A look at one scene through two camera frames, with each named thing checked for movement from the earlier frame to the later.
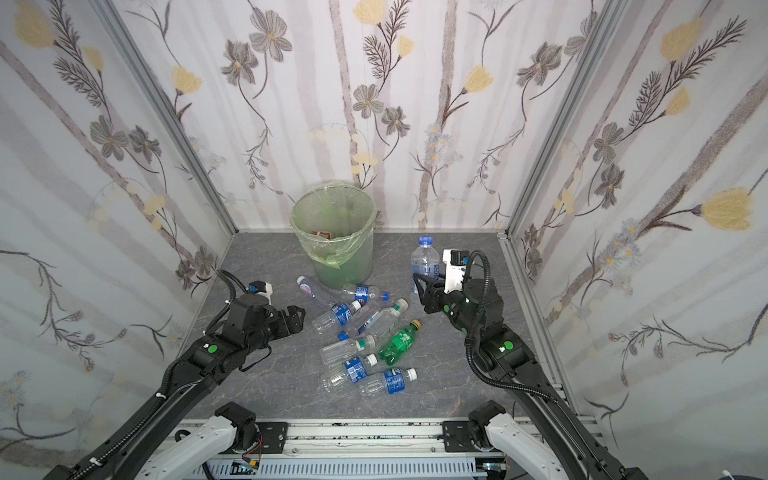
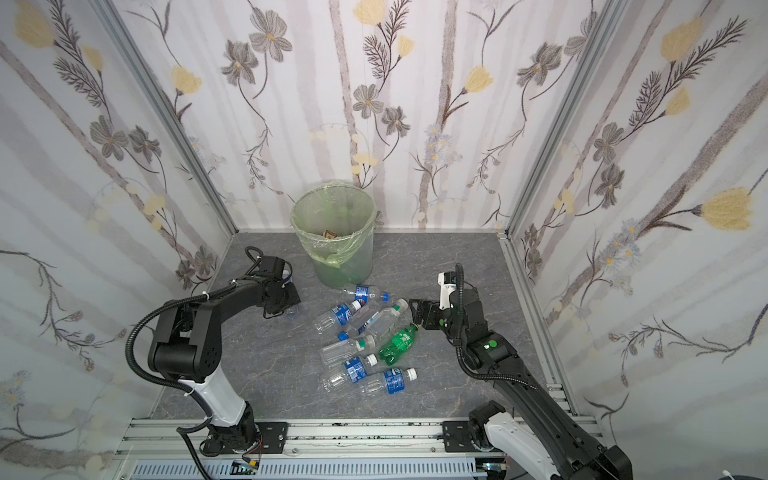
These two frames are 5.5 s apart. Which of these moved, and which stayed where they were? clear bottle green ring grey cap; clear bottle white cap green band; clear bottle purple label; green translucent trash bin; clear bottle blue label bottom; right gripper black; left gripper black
Moved: right gripper black; clear bottle purple label; left gripper black
Stayed: clear bottle white cap green band; clear bottle green ring grey cap; green translucent trash bin; clear bottle blue label bottom
